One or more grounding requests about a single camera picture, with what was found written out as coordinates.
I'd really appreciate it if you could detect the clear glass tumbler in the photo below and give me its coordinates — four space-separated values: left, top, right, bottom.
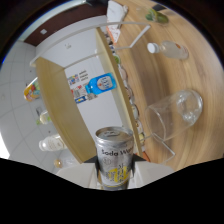
143 88 204 143

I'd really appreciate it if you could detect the clear bottle with white cap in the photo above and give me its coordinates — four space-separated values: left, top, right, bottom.
146 40 190 61

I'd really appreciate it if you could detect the clear bottle with cork lid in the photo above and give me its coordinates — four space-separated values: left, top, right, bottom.
53 156 80 169

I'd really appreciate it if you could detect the clear bottle with green label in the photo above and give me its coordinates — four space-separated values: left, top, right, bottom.
35 106 53 126

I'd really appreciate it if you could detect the two-tier wooden shelf rack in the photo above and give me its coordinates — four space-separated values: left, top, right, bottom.
28 21 176 165

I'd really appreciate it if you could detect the blue liquid bottle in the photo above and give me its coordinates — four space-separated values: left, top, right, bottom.
84 72 117 96

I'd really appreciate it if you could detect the dark brown door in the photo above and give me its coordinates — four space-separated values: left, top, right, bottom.
22 2 111 46

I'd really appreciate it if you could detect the white cloth mat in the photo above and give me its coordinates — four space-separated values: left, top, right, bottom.
105 0 130 43

